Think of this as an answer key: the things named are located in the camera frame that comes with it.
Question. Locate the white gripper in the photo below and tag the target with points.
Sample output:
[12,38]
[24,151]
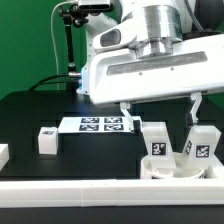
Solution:
[119,77]

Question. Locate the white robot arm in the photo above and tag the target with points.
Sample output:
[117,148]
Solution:
[157,51]

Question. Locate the white front fence bar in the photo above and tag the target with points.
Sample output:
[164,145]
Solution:
[91,193]

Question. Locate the white left fence piece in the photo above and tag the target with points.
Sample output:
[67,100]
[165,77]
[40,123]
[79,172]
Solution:
[4,155]

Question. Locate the white marker base plate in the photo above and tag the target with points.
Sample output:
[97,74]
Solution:
[95,125]

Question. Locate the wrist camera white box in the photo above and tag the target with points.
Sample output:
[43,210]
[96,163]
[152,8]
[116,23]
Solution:
[114,39]

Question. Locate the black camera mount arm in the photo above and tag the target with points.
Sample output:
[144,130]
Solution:
[77,18]

